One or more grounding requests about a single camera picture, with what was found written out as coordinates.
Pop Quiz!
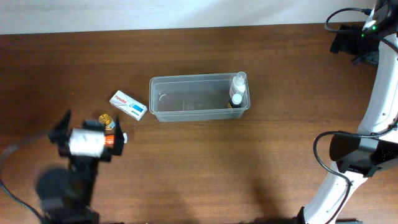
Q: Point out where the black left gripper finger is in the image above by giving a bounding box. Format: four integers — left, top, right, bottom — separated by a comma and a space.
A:
48, 109, 72, 144
111, 116, 124, 156

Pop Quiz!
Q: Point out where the orange effervescent tablet tube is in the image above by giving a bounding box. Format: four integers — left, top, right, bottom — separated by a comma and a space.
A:
104, 133, 128, 146

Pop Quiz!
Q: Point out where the gold-lidded small jar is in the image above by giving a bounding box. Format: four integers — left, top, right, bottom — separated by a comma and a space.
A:
98, 114, 115, 131

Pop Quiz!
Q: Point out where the white Panadol medicine box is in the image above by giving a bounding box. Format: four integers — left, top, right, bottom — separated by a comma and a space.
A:
109, 90, 147, 121

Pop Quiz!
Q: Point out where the dark bottle with white cap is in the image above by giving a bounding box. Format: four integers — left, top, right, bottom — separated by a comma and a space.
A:
228, 93, 243, 108

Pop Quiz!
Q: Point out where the white spray bottle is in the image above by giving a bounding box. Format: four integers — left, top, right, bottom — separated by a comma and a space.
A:
229, 72, 246, 98

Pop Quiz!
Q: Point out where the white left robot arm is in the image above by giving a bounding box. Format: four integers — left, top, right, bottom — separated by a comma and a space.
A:
35, 110, 126, 223

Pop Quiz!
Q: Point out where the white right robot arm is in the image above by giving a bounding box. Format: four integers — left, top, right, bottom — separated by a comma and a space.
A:
296, 23, 397, 223

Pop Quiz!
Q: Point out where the clear plastic container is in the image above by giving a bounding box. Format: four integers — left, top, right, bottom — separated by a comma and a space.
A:
149, 72, 251, 122

